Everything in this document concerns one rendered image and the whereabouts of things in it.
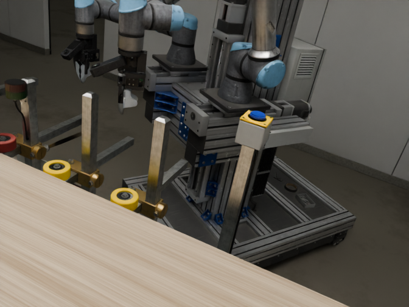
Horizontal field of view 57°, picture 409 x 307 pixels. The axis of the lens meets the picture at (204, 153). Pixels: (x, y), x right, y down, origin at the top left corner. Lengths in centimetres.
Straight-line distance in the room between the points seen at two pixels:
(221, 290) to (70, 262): 35
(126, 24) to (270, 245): 143
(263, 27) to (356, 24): 217
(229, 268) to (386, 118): 282
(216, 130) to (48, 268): 89
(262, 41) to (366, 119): 234
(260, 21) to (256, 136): 54
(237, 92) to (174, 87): 48
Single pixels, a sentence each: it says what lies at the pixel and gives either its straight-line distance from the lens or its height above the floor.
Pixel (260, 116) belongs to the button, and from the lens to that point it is 93.
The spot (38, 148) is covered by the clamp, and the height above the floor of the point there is 87.
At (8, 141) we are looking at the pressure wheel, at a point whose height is 91.
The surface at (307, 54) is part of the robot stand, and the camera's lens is 193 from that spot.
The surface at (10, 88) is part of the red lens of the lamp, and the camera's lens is 131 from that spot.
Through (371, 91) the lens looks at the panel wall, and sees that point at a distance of 355.
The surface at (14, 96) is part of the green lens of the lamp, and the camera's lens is 131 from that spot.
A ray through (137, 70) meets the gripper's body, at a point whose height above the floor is 121.
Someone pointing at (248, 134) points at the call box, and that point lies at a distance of 93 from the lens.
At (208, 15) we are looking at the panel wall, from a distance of 390.
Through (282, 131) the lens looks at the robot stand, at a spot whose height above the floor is 95.
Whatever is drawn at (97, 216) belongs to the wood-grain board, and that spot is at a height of 90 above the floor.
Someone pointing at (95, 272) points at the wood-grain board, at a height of 90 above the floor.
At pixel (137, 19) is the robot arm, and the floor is 136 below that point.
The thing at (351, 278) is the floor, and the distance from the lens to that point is 253.
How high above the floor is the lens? 156
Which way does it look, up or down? 28 degrees down
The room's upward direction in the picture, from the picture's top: 11 degrees clockwise
